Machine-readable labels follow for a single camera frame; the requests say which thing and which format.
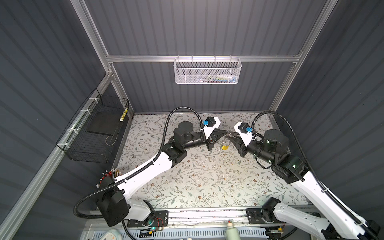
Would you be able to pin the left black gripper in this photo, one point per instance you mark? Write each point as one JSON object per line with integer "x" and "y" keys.
{"x": 212, "y": 139}

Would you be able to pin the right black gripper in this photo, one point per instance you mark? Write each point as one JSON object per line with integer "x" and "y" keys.
{"x": 237, "y": 143}

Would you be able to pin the large keyring with yellow grip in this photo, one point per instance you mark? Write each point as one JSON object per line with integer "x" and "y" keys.
{"x": 225, "y": 142}

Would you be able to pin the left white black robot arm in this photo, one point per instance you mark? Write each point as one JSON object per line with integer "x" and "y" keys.
{"x": 117, "y": 205}

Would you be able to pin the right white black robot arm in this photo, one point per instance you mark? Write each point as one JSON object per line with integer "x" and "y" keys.
{"x": 335, "y": 220}

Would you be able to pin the yellow green marker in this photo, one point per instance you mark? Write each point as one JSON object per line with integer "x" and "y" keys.
{"x": 123, "y": 115}

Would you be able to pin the white bottle with red cap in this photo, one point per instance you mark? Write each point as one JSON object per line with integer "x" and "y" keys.
{"x": 232, "y": 233}

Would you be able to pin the red cup with pens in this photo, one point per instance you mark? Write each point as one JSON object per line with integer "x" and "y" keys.
{"x": 112, "y": 174}

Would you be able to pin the white rounded device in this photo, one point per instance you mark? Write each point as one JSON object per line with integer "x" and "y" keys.
{"x": 112, "y": 235}

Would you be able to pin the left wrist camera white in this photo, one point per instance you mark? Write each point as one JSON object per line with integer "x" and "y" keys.
{"x": 209, "y": 125}

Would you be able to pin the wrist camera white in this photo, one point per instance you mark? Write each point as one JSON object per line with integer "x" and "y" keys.
{"x": 245, "y": 131}
{"x": 209, "y": 125}

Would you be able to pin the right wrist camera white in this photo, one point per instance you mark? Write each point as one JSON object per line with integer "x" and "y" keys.
{"x": 245, "y": 131}

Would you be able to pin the white wire basket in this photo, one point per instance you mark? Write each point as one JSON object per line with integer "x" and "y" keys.
{"x": 207, "y": 70}

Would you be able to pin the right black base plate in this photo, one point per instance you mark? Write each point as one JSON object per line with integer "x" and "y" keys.
{"x": 260, "y": 216}

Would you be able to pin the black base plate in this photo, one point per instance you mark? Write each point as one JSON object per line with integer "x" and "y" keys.
{"x": 260, "y": 216}
{"x": 158, "y": 219}

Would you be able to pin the aluminium rail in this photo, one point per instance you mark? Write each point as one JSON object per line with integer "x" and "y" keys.
{"x": 201, "y": 217}

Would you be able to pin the white slotted cable duct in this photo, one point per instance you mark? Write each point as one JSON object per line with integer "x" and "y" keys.
{"x": 245, "y": 233}

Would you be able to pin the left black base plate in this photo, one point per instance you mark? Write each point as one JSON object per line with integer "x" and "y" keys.
{"x": 158, "y": 219}

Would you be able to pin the black wire basket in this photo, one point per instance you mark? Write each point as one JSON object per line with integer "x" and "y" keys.
{"x": 97, "y": 132}

